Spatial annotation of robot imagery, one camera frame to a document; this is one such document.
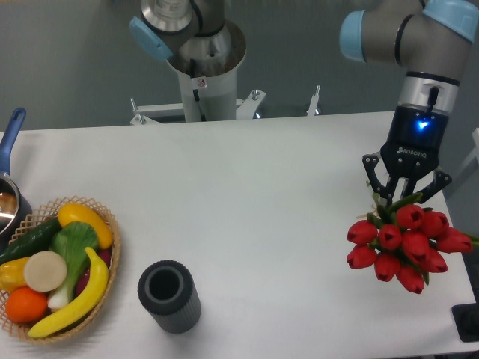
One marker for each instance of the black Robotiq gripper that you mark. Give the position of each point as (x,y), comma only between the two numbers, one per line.
(411,151)

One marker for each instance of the red tulip bouquet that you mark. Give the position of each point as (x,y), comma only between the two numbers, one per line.
(406,241)

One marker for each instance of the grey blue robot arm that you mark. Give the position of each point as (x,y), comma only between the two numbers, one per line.
(431,39)

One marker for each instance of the dark grey ribbed vase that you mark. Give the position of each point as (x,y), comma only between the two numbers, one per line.
(167,291)

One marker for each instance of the black device at table edge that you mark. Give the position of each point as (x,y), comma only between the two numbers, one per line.
(466,321)

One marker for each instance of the dark red vegetable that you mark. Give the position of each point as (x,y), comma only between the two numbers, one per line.
(106,256)

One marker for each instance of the yellow banana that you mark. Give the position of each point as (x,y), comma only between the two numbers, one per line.
(80,306)

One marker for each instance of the green bok choy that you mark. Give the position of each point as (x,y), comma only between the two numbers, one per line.
(70,243)

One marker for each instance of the woven wicker basket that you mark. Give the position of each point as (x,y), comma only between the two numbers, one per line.
(37,217)

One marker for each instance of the beige round disc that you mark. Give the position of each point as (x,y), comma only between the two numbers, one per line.
(45,271)

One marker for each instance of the green cucumber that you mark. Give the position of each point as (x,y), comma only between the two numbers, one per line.
(35,240)

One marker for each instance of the orange fruit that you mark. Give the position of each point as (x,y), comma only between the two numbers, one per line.
(26,305)

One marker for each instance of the yellow bell pepper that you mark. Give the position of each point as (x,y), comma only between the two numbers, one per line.
(12,277)

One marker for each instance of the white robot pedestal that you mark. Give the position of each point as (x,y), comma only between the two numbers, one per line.
(204,99)

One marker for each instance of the blue handled saucepan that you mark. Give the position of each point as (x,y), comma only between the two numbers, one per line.
(14,207)

